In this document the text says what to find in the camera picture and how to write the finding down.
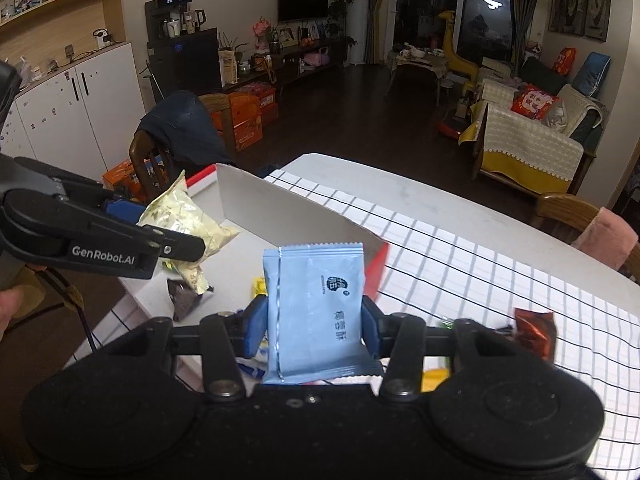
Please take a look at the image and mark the sofa with cream cover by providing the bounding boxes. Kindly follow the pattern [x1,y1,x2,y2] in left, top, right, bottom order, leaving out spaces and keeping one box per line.
[459,55,608,196]

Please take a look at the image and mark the grey cushion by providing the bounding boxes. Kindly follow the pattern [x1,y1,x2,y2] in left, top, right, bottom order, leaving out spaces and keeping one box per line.
[542,100,571,136]

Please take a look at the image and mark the black water dispenser cabinet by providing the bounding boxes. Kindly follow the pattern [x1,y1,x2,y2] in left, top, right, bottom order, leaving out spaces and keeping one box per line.
[145,0,223,98]

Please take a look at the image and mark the orange blue carton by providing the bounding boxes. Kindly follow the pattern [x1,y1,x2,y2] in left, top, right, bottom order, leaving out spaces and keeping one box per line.
[102,160,166,196]

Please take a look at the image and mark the pale yellow snack packet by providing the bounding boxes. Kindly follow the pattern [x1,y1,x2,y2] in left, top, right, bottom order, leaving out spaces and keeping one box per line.
[136,170,242,296]

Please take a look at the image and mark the light blue snack packet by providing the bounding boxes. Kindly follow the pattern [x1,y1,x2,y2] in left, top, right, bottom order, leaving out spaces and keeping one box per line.
[262,242,385,385]

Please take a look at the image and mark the stack of orange cartons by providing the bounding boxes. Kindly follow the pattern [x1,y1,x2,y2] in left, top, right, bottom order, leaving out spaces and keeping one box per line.
[200,82,280,153]

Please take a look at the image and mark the red printed pillow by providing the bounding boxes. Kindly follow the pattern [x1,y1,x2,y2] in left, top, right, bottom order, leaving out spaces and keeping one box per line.
[511,84,560,121]

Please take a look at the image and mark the pink handbag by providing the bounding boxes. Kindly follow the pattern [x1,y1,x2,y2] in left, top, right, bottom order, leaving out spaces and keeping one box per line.
[299,47,331,68]

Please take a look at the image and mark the white paper bag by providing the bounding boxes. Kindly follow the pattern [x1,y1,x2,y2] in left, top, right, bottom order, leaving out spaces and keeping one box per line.
[218,49,240,86]

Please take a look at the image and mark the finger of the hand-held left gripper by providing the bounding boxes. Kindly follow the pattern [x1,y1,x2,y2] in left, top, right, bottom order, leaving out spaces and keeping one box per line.
[0,187,207,281]
[12,156,152,225]

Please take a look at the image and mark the white blue snack packet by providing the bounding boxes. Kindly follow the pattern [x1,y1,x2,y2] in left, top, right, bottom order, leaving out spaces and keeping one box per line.
[235,345,271,383]

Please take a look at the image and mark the grey yellow curtain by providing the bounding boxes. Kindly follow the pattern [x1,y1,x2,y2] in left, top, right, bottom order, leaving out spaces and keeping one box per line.
[372,0,401,63]
[510,0,543,81]

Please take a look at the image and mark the wooden coffee table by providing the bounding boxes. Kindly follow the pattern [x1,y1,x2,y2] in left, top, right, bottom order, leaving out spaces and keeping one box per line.
[387,47,451,106]

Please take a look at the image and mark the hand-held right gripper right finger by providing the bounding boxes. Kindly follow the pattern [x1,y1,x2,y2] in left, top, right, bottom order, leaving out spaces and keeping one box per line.
[361,295,511,405]

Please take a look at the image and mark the dark wooden tv stand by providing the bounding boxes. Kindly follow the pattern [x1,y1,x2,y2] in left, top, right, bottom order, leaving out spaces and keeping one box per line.
[220,35,348,88]

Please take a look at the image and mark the dark blue jacket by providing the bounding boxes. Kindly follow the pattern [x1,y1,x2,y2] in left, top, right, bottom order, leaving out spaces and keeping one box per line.
[139,91,240,167]

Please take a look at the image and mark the wooden wall shelf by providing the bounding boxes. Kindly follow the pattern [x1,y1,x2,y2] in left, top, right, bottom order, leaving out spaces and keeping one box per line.
[0,0,126,68]

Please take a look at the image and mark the red orange cushion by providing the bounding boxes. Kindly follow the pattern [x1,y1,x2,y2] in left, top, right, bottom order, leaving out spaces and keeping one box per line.
[556,47,577,77]

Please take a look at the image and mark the white checkered tablecloth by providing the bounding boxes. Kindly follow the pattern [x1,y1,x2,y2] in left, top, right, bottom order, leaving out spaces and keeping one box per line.
[75,170,640,471]

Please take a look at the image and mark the wooden chair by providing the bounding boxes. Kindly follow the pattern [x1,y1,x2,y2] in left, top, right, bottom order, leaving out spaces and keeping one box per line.
[531,192,640,281]
[128,92,236,206]

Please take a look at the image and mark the dark red shiny snack packet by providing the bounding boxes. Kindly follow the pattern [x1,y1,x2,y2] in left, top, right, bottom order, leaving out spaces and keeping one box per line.
[512,308,558,361]

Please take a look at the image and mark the pink towel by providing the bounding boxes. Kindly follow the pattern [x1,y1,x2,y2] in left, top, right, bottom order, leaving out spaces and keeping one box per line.
[571,206,640,271]

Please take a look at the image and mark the green potted plant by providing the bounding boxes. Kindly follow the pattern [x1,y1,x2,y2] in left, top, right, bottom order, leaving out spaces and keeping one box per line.
[327,0,358,36]

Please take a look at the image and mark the pink flower bouquet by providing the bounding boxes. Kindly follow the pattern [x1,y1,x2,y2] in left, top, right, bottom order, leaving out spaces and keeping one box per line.
[252,16,273,51]

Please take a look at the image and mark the red cardboard box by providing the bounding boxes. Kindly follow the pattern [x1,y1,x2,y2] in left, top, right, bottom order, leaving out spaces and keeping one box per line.
[65,162,390,386]

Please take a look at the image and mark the red floor toy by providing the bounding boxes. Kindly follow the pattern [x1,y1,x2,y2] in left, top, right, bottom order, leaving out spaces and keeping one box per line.
[437,95,476,138]

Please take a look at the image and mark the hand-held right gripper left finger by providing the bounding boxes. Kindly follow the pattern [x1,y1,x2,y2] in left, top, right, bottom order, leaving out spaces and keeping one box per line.
[117,296,271,405]

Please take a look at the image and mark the white tower air conditioner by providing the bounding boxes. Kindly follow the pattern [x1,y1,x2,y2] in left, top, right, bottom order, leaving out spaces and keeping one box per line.
[347,0,375,66]

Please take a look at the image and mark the dark brown candy wrapper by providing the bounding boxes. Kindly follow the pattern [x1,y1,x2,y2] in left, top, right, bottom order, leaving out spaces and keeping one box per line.
[167,280,216,322]

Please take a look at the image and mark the white cabinet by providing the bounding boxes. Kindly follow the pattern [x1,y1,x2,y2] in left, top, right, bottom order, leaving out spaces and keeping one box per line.
[0,42,151,186]

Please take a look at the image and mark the blue pillow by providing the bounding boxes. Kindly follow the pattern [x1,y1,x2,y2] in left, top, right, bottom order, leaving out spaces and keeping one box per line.
[572,51,612,97]

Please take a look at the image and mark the person's left hand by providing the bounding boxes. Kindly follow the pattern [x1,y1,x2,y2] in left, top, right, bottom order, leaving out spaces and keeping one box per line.
[0,287,25,341]

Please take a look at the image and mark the yellow giraffe toy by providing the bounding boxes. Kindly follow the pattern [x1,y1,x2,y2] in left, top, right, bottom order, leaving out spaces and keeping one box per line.
[439,9,485,83]

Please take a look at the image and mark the yellow cartoon snack packet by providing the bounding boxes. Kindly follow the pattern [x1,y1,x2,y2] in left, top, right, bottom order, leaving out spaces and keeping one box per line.
[422,369,451,393]

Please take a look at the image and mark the dark framed wall painting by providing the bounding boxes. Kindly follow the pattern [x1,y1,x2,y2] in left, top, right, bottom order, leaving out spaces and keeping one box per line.
[560,0,590,37]
[584,0,613,42]
[547,0,566,33]

